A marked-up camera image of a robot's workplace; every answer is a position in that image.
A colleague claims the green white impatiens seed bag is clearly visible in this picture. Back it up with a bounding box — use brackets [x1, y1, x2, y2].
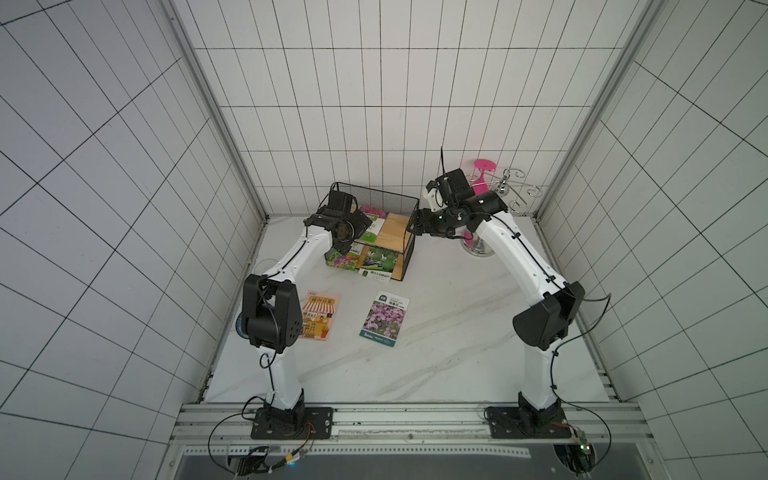
[359, 206, 387, 244]

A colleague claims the green pink flower seed bag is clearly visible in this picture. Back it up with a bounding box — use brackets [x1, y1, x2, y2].
[325, 244, 363, 272]

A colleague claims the green vegetable seed bag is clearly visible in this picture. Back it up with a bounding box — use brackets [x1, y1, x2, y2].
[357, 245, 400, 282]

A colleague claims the orange striped seed bag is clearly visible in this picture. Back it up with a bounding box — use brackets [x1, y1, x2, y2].
[301, 291, 340, 341]

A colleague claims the purple flower seed bag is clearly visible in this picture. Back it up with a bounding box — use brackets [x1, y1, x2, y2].
[359, 291, 410, 347]

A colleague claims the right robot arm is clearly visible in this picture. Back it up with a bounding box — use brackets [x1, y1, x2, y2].
[407, 169, 585, 425]

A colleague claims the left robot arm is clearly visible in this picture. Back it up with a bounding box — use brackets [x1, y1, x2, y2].
[236, 189, 372, 430]

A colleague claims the small electronics board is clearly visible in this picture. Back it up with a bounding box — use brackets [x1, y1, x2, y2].
[561, 443, 596, 475]

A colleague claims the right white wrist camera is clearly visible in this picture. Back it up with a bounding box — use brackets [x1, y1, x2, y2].
[423, 180, 444, 212]

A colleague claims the black wire mesh shelf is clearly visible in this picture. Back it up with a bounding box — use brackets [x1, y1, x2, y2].
[330, 182, 419, 281]

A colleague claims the silver wire rack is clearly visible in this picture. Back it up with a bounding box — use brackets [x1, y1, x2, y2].
[488, 168, 544, 215]

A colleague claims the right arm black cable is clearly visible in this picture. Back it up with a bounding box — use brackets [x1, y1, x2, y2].
[548, 292, 614, 469]

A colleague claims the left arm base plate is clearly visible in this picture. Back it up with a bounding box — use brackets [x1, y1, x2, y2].
[250, 405, 334, 440]

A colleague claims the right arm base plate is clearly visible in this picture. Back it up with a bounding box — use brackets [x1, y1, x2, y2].
[484, 404, 573, 440]

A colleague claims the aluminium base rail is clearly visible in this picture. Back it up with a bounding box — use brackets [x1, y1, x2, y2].
[159, 402, 670, 479]

